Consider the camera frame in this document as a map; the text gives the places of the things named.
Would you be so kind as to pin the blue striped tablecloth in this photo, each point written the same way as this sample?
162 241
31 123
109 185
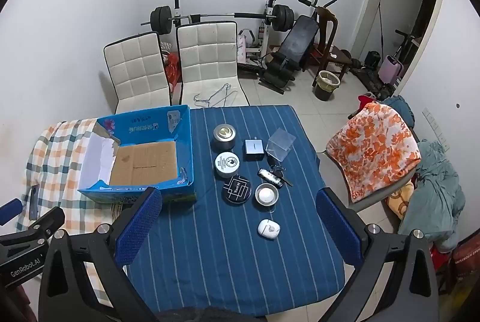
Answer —
208 253

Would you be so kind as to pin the teal clothes pile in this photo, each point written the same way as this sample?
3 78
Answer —
437 201

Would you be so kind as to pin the clear acrylic box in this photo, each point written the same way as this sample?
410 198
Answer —
280 144

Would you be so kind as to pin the trash bin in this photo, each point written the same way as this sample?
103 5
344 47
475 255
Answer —
325 84

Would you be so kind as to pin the blue cardboard milk box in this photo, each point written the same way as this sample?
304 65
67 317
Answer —
132 151

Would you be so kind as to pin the brown wooden chair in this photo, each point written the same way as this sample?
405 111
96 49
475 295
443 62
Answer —
325 51

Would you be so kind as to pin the white round tin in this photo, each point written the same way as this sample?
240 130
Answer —
227 164

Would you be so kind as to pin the red cloth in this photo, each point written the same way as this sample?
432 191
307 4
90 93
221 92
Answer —
364 100

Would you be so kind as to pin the key bunch with fob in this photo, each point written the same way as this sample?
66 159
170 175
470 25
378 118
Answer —
274 176

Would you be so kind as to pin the orange floral cloth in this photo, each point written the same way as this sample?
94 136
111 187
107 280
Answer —
374 150

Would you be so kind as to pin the right white leather chair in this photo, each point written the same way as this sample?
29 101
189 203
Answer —
208 54

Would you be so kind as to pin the pink suitcase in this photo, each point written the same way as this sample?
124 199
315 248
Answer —
390 70

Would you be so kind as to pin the white earbuds case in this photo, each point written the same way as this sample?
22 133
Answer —
268 229

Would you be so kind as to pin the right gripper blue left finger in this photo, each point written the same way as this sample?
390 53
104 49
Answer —
134 224

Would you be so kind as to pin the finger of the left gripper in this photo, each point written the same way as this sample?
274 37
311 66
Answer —
10 210
46 225

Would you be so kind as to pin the grey Pisen power bank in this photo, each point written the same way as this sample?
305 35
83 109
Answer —
254 149

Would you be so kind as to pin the black round patterned tin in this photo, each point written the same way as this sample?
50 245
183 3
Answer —
236 190

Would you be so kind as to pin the steel lidded tin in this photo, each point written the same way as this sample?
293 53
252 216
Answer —
224 137

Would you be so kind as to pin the wire clothes hangers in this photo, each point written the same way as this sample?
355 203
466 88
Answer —
224 96

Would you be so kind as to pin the red plastic bag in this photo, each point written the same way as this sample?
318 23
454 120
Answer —
172 68

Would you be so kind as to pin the orange plaid cloth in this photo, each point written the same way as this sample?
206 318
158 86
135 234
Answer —
52 176

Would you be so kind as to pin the left white leather chair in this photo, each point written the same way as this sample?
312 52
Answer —
136 68

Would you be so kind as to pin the black weight bench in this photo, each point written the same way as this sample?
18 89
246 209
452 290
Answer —
286 61

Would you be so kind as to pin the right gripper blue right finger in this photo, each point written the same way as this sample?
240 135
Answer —
345 227

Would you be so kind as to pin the white leather chair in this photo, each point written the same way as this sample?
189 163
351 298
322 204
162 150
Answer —
208 54
136 68

